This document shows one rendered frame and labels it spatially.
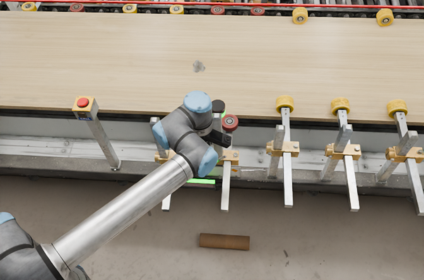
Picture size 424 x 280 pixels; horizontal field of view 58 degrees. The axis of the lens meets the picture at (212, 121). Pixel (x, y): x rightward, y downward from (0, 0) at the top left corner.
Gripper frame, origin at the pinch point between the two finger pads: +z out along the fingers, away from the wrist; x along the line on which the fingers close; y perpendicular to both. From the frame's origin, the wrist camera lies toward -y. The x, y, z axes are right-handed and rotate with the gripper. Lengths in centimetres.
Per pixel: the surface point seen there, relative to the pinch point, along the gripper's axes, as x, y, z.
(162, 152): -6.1, 21.9, 11.8
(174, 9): -101, 29, 11
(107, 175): -4, 52, 33
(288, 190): 11.9, -32.1, 4.9
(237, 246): 9, -13, 94
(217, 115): -7.6, -3.3, -16.6
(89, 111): -4.4, 44.7, -20.9
